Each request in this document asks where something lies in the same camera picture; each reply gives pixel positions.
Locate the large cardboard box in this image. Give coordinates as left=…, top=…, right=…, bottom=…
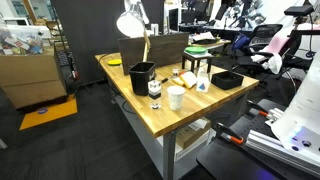
left=0, top=47, right=67, bottom=109

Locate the black office chair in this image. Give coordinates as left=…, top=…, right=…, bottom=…
left=233, top=24, right=283, bottom=55

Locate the dark wooden back board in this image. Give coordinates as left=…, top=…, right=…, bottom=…
left=118, top=33, right=189, bottom=75

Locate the white toy bread slice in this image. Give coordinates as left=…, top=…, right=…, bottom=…
left=179, top=71, right=197, bottom=89

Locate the black trash bin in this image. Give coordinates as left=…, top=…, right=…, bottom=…
left=129, top=62, right=156, bottom=96

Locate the cardboard box under table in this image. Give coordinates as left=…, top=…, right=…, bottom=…
left=176, top=118, right=211, bottom=149

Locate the white desk lamp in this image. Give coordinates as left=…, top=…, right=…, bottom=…
left=116, top=0, right=151, bottom=62

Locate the orange handled clamp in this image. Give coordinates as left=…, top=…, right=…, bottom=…
left=246, top=100, right=268, bottom=117
left=217, top=122, right=244, bottom=145

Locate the small glass jar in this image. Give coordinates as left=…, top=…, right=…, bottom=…
left=172, top=68, right=179, bottom=78

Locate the yellow round disc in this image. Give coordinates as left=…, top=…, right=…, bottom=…
left=107, top=59, right=122, bottom=66

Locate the green plastic plate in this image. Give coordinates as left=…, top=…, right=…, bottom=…
left=184, top=46, right=207, bottom=54

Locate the white small carton box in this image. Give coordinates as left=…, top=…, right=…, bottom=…
left=196, top=68, right=210, bottom=93

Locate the small dark wooden stool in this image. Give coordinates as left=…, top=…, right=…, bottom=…
left=182, top=52, right=214, bottom=72

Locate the white paper cup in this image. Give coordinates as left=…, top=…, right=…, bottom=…
left=167, top=86, right=185, bottom=110

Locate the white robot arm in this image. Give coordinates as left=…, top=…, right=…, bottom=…
left=271, top=53, right=320, bottom=166

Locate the black square tray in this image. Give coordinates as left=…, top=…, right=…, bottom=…
left=211, top=71, right=243, bottom=90

